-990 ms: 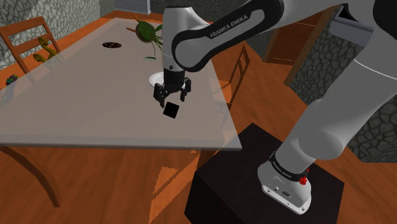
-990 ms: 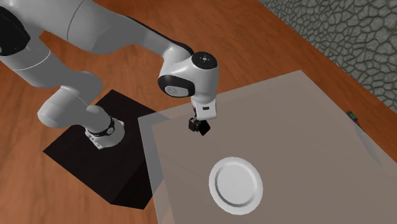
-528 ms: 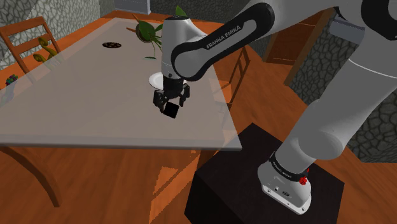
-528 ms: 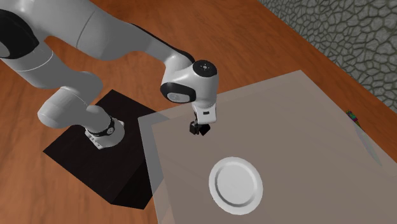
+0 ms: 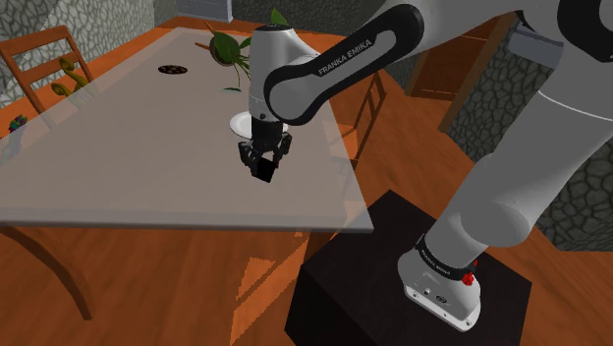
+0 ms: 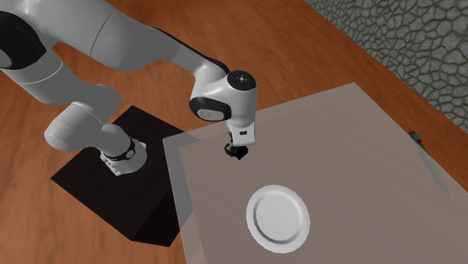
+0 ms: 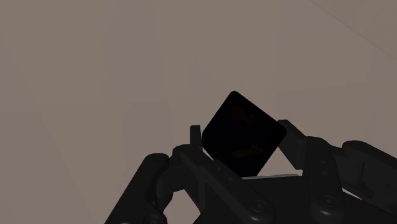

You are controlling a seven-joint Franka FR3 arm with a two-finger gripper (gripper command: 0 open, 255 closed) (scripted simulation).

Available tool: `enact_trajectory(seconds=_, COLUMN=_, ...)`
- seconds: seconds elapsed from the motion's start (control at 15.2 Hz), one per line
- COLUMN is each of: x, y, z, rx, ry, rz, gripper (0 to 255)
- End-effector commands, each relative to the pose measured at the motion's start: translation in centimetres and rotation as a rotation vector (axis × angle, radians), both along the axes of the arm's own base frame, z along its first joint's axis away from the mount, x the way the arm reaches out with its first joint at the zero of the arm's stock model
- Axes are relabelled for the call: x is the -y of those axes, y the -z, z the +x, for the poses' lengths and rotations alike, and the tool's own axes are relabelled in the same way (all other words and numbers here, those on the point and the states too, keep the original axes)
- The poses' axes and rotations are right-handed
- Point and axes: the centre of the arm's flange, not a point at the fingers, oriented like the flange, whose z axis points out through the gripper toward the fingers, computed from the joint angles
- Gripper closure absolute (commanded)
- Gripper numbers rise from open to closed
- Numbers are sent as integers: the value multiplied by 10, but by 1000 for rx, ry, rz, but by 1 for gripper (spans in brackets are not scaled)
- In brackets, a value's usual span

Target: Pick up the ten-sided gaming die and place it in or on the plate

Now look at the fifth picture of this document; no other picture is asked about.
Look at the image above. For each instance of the grey table with wooden legs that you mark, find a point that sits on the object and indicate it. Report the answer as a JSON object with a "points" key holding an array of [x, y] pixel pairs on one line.
{"points": [[119, 158]]}

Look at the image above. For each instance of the wooden door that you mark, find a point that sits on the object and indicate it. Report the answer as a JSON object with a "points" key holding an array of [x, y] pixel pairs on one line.
{"points": [[445, 67]]}

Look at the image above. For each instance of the olive spiral figure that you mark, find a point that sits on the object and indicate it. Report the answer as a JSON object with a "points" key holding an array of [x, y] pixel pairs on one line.
{"points": [[72, 79]]}

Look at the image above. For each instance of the black cube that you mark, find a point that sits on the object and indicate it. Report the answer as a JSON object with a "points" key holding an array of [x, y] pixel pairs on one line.
{"points": [[265, 170]]}

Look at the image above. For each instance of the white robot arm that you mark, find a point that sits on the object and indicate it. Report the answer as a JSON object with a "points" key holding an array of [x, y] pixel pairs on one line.
{"points": [[522, 158]]}

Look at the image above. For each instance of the black round coaster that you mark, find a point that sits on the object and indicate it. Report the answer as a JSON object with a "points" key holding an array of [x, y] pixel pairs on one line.
{"points": [[172, 69]]}

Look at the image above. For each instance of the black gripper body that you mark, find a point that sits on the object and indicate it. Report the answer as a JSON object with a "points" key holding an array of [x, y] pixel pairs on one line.
{"points": [[267, 134]]}

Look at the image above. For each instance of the wooden chair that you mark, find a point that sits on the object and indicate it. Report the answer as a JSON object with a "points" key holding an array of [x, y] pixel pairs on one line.
{"points": [[45, 45], [366, 115]]}

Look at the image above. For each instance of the white plate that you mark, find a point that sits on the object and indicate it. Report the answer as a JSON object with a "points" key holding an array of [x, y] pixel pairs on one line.
{"points": [[240, 124]]}

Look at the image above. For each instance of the small multicoloured object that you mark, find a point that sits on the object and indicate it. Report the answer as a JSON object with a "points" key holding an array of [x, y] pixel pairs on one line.
{"points": [[17, 122]]}

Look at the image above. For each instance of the green potted plant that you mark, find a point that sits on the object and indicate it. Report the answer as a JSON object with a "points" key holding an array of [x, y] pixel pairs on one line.
{"points": [[224, 48]]}

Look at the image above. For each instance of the dark robot stand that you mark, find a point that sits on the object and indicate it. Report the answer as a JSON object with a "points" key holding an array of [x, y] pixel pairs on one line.
{"points": [[354, 287]]}

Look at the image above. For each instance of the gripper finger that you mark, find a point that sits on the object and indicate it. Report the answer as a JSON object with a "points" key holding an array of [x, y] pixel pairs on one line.
{"points": [[284, 146], [247, 154]]}

